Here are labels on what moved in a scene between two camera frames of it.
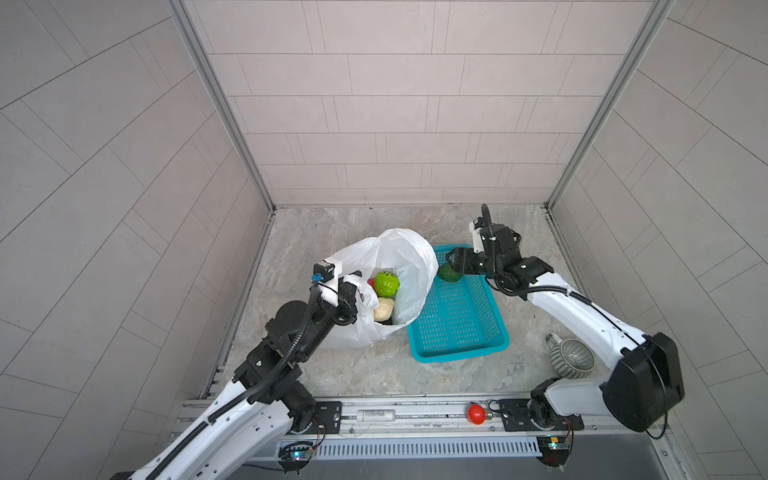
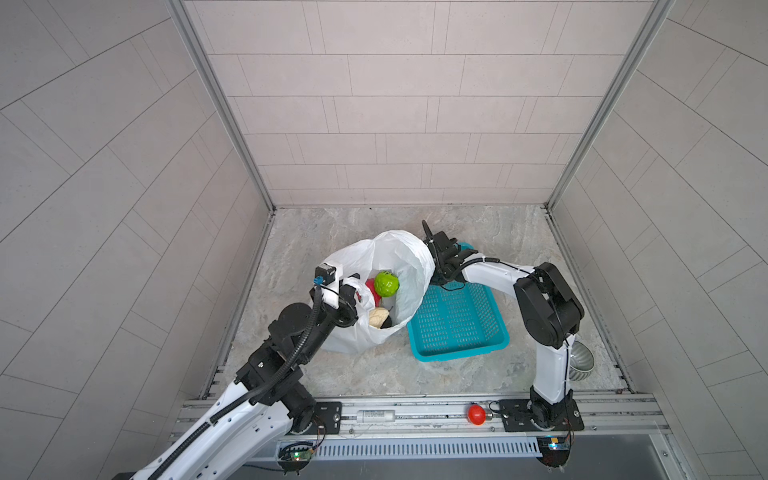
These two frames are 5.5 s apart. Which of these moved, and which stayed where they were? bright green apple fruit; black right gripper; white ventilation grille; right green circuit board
Moved: black right gripper
Stayed: white ventilation grille; right green circuit board; bright green apple fruit
